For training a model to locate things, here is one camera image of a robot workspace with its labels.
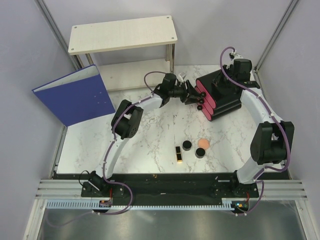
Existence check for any black round jar left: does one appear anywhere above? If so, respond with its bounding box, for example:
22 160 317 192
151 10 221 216
182 140 192 151

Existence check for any black drawer organizer cabinet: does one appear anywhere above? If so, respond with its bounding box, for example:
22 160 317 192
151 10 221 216
195 70 242 121

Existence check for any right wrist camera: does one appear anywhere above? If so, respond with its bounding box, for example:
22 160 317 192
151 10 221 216
233 58 252 81

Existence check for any blue ring binder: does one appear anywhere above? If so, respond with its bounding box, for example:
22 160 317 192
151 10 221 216
32 64 115 127

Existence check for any black round jar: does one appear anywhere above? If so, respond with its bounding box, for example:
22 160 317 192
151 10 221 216
195 147 206 159
182 140 192 151

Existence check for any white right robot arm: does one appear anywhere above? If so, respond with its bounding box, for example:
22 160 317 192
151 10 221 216
196 70 295 197

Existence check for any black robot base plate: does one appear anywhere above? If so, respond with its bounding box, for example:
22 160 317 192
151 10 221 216
80 170 263 207

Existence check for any white two-tier wooden shelf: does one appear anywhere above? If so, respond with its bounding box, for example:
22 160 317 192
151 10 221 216
68 15 178 92

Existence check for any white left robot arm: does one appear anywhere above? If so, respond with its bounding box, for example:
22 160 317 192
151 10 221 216
81 73 206 198

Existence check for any pink top drawer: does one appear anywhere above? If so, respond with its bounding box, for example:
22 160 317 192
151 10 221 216
195 78 217 110

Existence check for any white slotted cable duct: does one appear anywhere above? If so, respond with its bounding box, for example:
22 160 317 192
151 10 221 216
45 198 249 211

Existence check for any pink bottom drawer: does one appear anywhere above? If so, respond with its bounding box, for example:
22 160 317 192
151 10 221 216
197 98 214 122

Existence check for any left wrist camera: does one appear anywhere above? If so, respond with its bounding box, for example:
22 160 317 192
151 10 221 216
160 73 177 90

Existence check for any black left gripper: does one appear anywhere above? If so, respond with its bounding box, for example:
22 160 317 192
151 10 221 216
169 80 204 106

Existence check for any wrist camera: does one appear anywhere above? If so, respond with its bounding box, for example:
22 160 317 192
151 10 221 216
233 58 252 81
160 73 177 90

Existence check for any black round jar right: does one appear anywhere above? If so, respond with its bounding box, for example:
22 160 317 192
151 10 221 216
195 147 206 159

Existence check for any black gold lipstick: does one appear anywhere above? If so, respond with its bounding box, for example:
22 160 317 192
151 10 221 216
175 146 183 163

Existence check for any peach makeup sponge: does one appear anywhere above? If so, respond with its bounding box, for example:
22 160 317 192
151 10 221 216
197 138 210 150

